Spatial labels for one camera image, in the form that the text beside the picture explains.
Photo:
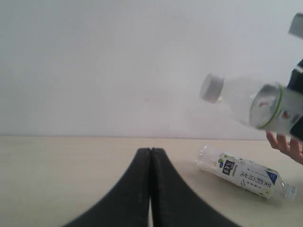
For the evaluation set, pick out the clear bottle lime label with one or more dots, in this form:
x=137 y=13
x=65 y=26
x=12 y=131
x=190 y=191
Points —
x=257 y=104

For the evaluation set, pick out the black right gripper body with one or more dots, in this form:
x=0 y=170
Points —
x=296 y=79

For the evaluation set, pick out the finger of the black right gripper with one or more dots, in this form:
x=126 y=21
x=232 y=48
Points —
x=297 y=130

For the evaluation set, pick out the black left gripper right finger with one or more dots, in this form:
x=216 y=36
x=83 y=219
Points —
x=173 y=202

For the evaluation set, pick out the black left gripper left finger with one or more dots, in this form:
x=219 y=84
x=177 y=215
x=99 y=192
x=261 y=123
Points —
x=127 y=203

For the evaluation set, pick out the clear bottle blue white label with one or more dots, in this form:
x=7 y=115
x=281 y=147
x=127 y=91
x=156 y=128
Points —
x=246 y=174

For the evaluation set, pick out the person's open bare hand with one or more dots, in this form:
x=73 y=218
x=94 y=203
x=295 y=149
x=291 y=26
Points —
x=292 y=148

